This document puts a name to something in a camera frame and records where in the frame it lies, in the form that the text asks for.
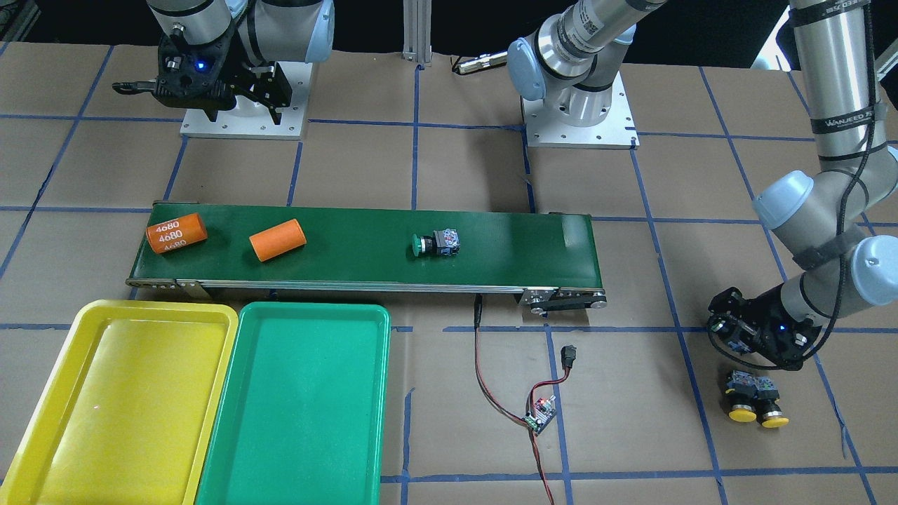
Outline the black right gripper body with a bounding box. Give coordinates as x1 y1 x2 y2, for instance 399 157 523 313
153 31 245 121

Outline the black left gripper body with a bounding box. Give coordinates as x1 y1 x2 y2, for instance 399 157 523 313
706 286 822 371

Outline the yellow push button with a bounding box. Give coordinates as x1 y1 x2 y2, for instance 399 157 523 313
724 370 757 423
753 376 789 429

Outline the orange cylinder with white numbers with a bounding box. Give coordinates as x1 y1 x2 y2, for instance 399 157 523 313
145 213 208 255

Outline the plain orange cylinder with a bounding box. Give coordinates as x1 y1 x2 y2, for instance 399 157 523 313
249 218 307 262

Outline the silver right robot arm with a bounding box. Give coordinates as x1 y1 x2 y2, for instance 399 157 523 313
130 1 336 125

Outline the green conveyor belt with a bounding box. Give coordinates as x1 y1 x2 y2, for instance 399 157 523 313
126 202 607 314

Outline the small green circuit board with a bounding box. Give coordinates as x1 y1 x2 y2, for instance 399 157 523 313
523 394 558 437

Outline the green plastic tray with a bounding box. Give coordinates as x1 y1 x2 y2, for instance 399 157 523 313
196 302 391 504

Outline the yellow plastic tray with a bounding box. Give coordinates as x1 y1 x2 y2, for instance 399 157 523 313
2 299 238 504

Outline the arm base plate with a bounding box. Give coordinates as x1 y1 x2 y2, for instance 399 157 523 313
521 73 641 149
180 62 318 140

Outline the aluminium frame post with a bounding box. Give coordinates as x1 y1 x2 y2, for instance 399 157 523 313
402 0 433 67

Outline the red black power cable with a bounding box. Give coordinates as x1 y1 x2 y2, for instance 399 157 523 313
473 295 579 505

